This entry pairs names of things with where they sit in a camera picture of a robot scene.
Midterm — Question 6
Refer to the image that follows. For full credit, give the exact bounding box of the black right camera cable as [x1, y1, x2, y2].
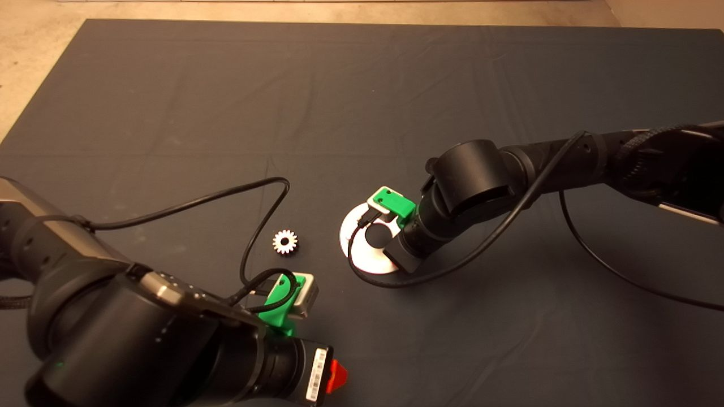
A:
[347, 131, 724, 311]

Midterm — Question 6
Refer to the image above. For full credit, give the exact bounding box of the round metal carrier plate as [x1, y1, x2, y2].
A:
[339, 202, 399, 276]

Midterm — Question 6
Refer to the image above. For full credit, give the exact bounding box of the green right camera mount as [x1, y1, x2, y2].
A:
[374, 189, 417, 230]

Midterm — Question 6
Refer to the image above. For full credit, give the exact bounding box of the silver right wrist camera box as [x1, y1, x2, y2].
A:
[367, 186, 397, 217]

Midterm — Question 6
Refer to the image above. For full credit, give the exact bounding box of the dark grey table cloth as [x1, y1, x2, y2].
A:
[0, 20, 724, 407]

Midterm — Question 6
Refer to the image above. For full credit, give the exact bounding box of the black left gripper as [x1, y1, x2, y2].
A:
[261, 338, 348, 406]

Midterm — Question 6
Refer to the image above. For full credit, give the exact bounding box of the black camera cable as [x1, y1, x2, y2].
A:
[347, 131, 724, 311]
[85, 177, 300, 314]

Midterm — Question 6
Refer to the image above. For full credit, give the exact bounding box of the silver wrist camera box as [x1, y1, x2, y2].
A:
[291, 277, 319, 320]
[367, 186, 397, 217]

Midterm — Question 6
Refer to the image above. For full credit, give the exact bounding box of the small steel planetary gear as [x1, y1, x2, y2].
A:
[272, 230, 299, 256]

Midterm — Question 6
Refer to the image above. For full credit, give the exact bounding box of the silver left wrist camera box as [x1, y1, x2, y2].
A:
[291, 277, 319, 320]

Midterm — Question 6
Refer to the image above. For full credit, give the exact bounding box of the green left camera mount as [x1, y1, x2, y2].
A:
[257, 275, 307, 339]

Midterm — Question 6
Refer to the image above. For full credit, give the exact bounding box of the black left camera cable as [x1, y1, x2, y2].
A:
[85, 177, 300, 314]

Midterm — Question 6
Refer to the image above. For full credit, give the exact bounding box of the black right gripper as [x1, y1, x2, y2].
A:
[387, 212, 447, 274]

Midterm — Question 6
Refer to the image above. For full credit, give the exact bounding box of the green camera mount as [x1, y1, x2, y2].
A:
[374, 189, 417, 230]
[257, 275, 307, 339]

